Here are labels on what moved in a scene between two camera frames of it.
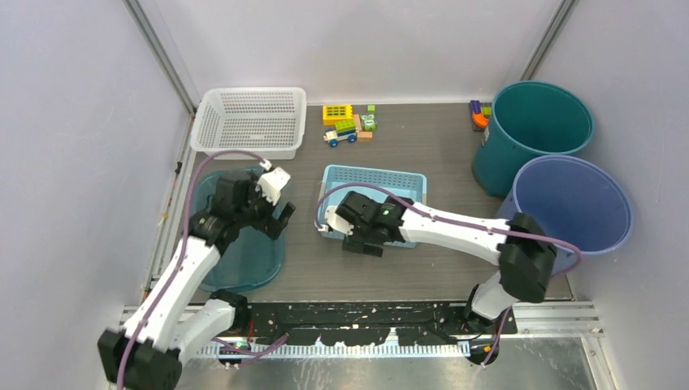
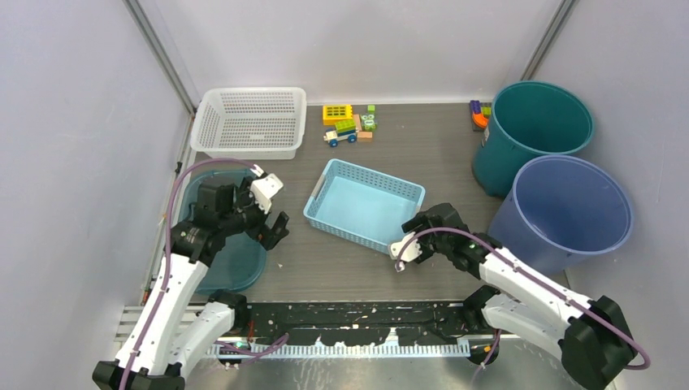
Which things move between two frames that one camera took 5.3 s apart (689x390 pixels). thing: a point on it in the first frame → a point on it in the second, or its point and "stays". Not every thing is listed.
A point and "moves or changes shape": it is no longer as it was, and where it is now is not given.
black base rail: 357,323 stays
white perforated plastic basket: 269,122 stays
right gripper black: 356,242 → 420,218
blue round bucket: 577,200 stays
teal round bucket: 528,122 stays
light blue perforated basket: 409,184 moves or changes shape
